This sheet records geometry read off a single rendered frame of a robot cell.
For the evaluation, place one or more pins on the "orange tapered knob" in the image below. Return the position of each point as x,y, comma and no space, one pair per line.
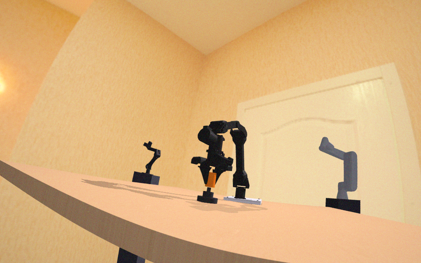
211,180

